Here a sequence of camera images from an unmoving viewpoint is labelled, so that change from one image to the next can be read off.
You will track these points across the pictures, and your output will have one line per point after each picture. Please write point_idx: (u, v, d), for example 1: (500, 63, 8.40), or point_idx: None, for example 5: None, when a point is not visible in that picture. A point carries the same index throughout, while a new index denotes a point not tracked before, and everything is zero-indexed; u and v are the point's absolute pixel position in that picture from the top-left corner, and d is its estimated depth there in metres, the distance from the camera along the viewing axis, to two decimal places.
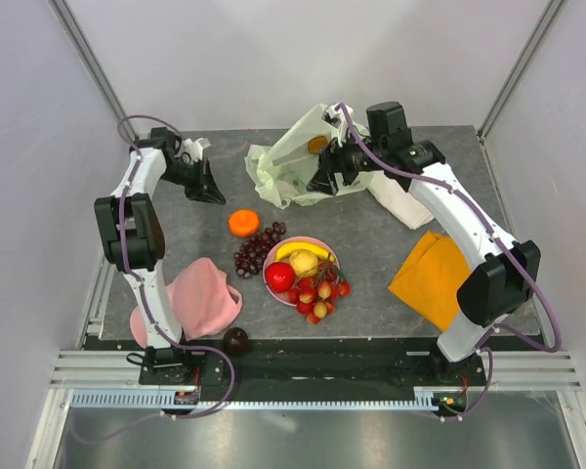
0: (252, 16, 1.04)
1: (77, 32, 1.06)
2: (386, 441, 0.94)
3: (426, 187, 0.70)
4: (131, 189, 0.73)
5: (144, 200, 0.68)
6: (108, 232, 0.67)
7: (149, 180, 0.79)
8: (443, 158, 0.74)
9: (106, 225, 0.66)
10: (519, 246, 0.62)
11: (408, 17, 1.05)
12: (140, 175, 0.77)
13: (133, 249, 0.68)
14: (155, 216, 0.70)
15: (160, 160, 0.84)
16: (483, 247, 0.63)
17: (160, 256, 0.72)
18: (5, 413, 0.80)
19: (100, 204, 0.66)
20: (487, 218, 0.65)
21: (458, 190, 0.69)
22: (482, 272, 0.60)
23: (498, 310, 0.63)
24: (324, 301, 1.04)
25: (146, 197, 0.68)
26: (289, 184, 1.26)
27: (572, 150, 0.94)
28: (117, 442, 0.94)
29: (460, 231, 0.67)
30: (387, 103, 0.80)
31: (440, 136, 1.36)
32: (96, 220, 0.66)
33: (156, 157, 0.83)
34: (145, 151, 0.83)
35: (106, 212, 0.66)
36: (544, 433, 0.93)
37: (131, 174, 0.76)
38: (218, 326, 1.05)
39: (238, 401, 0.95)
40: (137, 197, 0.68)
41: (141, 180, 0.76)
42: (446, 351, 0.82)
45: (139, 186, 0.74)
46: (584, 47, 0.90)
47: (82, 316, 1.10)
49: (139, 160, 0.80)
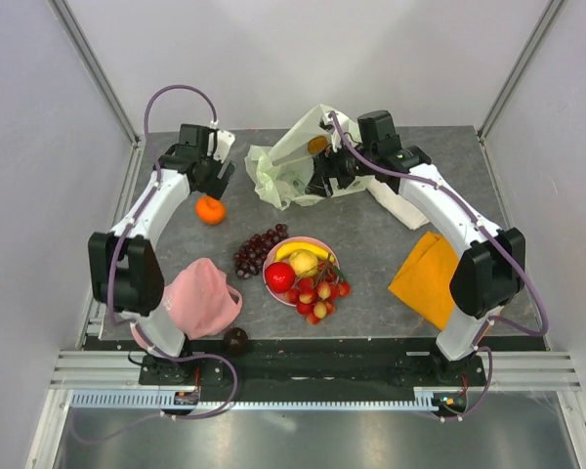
0: (252, 16, 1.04)
1: (77, 32, 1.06)
2: (386, 441, 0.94)
3: (412, 185, 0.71)
4: (134, 227, 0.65)
5: (142, 250, 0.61)
6: (100, 273, 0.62)
7: (161, 214, 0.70)
8: (431, 159, 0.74)
9: (98, 264, 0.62)
10: (503, 234, 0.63)
11: (408, 17, 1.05)
12: (152, 205, 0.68)
13: (120, 296, 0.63)
14: (152, 265, 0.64)
15: (182, 190, 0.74)
16: (469, 235, 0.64)
17: (152, 305, 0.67)
18: (5, 412, 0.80)
19: (95, 240, 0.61)
20: (471, 208, 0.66)
21: (443, 185, 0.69)
22: (468, 258, 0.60)
23: (489, 301, 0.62)
24: (324, 301, 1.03)
25: (146, 244, 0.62)
26: (288, 184, 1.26)
27: (572, 150, 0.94)
28: (116, 442, 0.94)
29: (445, 223, 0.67)
30: (376, 111, 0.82)
31: (440, 136, 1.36)
32: (90, 255, 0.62)
33: (177, 187, 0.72)
34: (166, 175, 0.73)
35: (100, 252, 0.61)
36: (543, 433, 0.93)
37: (141, 206, 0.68)
38: (219, 326, 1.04)
39: (242, 401, 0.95)
40: (137, 243, 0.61)
41: (148, 217, 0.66)
42: (445, 349, 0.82)
45: (146, 223, 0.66)
46: (584, 47, 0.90)
47: (82, 317, 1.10)
49: (155, 187, 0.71)
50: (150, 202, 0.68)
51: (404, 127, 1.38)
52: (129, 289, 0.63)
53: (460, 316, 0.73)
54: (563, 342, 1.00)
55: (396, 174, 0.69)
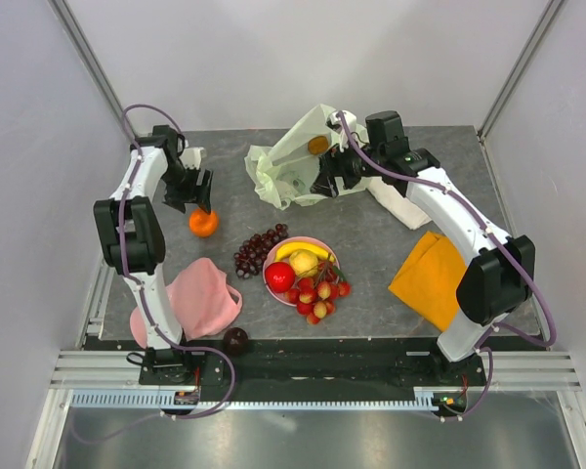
0: (251, 16, 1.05)
1: (77, 31, 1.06)
2: (386, 441, 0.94)
3: (420, 189, 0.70)
4: (131, 191, 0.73)
5: (144, 205, 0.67)
6: (108, 234, 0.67)
7: (149, 181, 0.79)
8: (439, 162, 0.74)
9: (105, 227, 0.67)
10: (513, 241, 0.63)
11: (408, 16, 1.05)
12: (142, 174, 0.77)
13: (131, 253, 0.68)
14: (156, 222, 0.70)
15: (162, 160, 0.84)
16: (478, 242, 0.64)
17: (159, 260, 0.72)
18: (5, 412, 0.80)
19: (100, 206, 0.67)
20: (481, 215, 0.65)
21: (452, 191, 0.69)
22: (477, 266, 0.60)
23: (496, 309, 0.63)
24: (324, 301, 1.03)
25: (146, 201, 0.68)
26: (289, 184, 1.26)
27: (572, 150, 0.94)
28: (116, 443, 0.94)
29: (453, 228, 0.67)
30: (386, 112, 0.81)
31: (440, 136, 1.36)
32: (96, 222, 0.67)
33: (157, 156, 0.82)
34: (146, 150, 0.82)
35: (105, 215, 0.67)
36: (544, 433, 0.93)
37: (131, 175, 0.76)
38: (218, 326, 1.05)
39: (238, 401, 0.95)
40: (138, 201, 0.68)
41: (142, 182, 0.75)
42: (446, 351, 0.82)
45: (140, 187, 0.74)
46: (584, 47, 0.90)
47: (82, 317, 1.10)
49: (140, 159, 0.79)
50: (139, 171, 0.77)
51: (404, 126, 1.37)
52: (138, 245, 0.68)
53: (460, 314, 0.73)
54: (563, 343, 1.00)
55: (401, 177, 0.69)
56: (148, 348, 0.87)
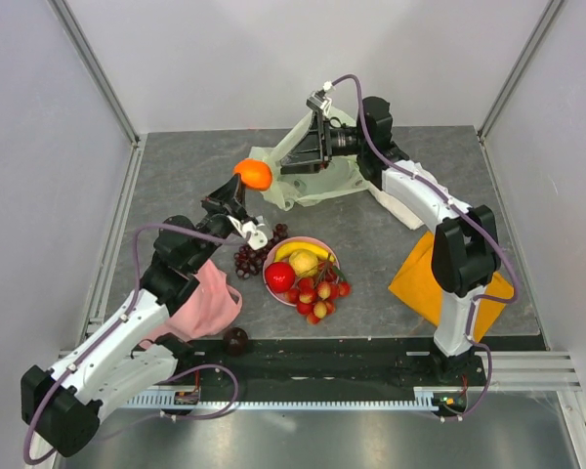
0: (251, 17, 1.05)
1: (76, 31, 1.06)
2: (386, 441, 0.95)
3: (392, 176, 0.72)
4: (72, 373, 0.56)
5: (65, 409, 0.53)
6: (29, 407, 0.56)
7: (119, 352, 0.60)
8: (408, 156, 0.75)
9: (27, 402, 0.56)
10: (474, 210, 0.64)
11: (408, 17, 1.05)
12: (108, 342, 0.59)
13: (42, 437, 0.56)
14: (83, 418, 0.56)
15: (157, 319, 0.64)
16: (441, 214, 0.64)
17: (78, 446, 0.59)
18: (5, 412, 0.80)
19: (26, 378, 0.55)
20: (441, 191, 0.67)
21: (420, 174, 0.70)
22: (440, 234, 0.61)
23: (467, 277, 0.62)
24: (324, 301, 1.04)
25: (71, 405, 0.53)
26: (290, 185, 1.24)
27: (572, 151, 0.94)
28: (117, 442, 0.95)
29: (422, 206, 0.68)
30: (378, 102, 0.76)
31: (440, 136, 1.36)
32: (22, 377, 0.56)
33: (151, 318, 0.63)
34: (143, 301, 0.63)
35: (28, 390, 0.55)
36: (544, 432, 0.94)
37: (96, 340, 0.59)
38: (219, 326, 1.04)
39: (248, 401, 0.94)
40: (64, 399, 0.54)
41: (95, 362, 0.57)
42: (441, 344, 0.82)
45: (89, 368, 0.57)
46: (584, 46, 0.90)
47: (82, 316, 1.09)
49: (121, 319, 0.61)
50: (105, 341, 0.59)
51: (404, 127, 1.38)
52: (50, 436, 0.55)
53: (448, 300, 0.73)
54: (563, 342, 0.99)
55: (382, 157, 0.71)
56: (131, 356, 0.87)
